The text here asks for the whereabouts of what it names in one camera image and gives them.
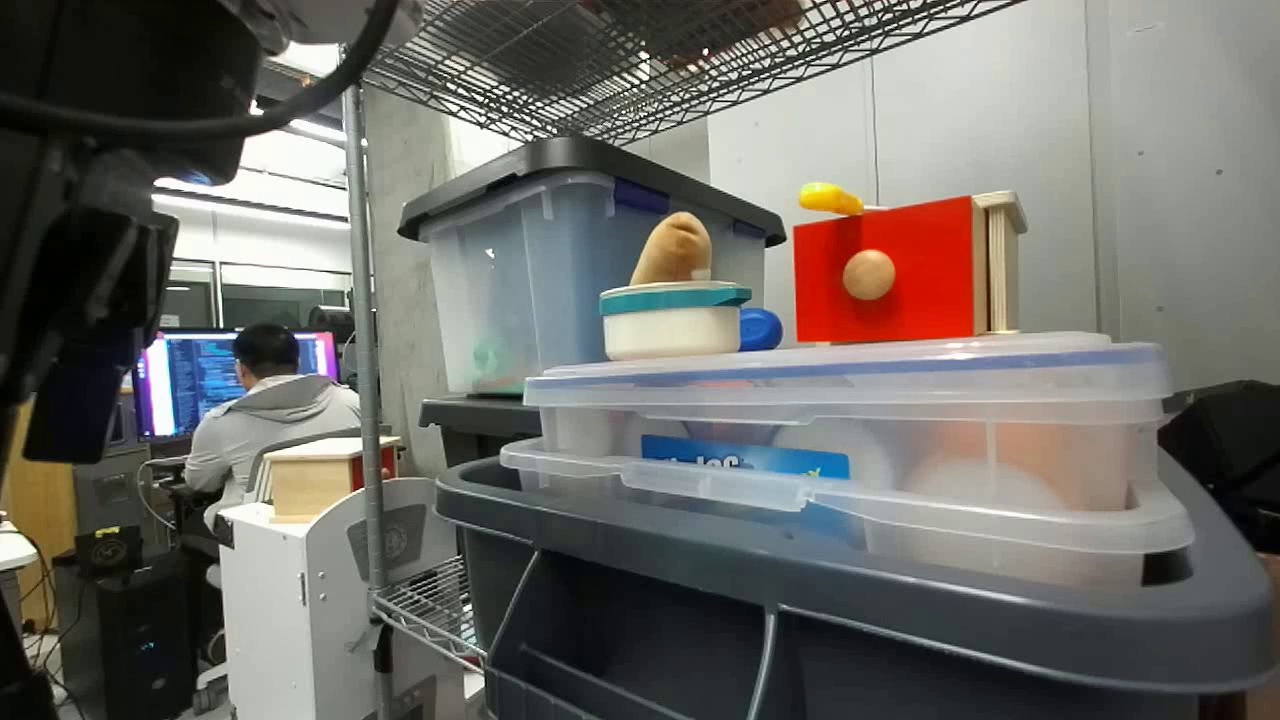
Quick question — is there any tan bread plushy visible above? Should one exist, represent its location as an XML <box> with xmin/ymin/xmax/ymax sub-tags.
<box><xmin>633</xmin><ymin>213</ymin><xmax>712</xmax><ymax>284</ymax></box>

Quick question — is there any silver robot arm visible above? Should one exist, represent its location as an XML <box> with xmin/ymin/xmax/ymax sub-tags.
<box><xmin>0</xmin><ymin>0</ymin><xmax>403</xmax><ymax>465</ymax></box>

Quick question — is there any red wooden drawer box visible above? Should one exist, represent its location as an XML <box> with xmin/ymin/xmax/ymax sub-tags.
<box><xmin>791</xmin><ymin>192</ymin><xmax>1027</xmax><ymax>345</ymax></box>

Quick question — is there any white bowl with teal rim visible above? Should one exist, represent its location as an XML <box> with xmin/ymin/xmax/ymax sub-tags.
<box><xmin>600</xmin><ymin>280</ymin><xmax>750</xmax><ymax>362</ymax></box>

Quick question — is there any blue plastic toy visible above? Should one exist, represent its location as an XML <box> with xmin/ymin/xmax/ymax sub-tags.
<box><xmin>741</xmin><ymin>310</ymin><xmax>785</xmax><ymax>353</ymax></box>

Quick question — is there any clear tote with grey lid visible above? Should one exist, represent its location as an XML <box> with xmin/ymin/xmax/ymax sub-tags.
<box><xmin>401</xmin><ymin>138</ymin><xmax>785</xmax><ymax>396</ymax></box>

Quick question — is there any yellow banana toy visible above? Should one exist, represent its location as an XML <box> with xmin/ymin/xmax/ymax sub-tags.
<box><xmin>798</xmin><ymin>185</ymin><xmax>868</xmax><ymax>217</ymax></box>

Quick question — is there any lower clear food container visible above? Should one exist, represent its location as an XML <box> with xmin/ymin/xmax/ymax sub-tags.
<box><xmin>498</xmin><ymin>435</ymin><xmax>1196</xmax><ymax>588</ymax></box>

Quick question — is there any small wooden box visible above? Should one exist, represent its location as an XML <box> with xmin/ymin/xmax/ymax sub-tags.
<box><xmin>260</xmin><ymin>435</ymin><xmax>364</xmax><ymax>522</ymax></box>

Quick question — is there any seated person in grey hoodie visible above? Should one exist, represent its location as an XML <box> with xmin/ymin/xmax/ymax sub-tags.
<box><xmin>185</xmin><ymin>324</ymin><xmax>358</xmax><ymax>529</ymax></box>

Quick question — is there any clear flat food container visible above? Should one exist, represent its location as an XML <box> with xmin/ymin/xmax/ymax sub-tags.
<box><xmin>525</xmin><ymin>332</ymin><xmax>1168</xmax><ymax>511</ymax></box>

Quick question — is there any white cabinet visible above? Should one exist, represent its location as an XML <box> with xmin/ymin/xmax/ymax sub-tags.
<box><xmin>217</xmin><ymin>474</ymin><xmax>462</xmax><ymax>720</ymax></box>

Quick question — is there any computer monitor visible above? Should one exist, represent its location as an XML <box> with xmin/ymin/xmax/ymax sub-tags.
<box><xmin>137</xmin><ymin>324</ymin><xmax>341</xmax><ymax>441</ymax></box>

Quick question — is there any black bag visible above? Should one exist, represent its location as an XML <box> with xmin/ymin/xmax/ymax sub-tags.
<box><xmin>1154</xmin><ymin>381</ymin><xmax>1280</xmax><ymax>553</ymax></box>

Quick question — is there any wire shelf rack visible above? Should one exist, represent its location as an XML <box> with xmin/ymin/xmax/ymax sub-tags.
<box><xmin>335</xmin><ymin>0</ymin><xmax>1027</xmax><ymax>675</ymax></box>

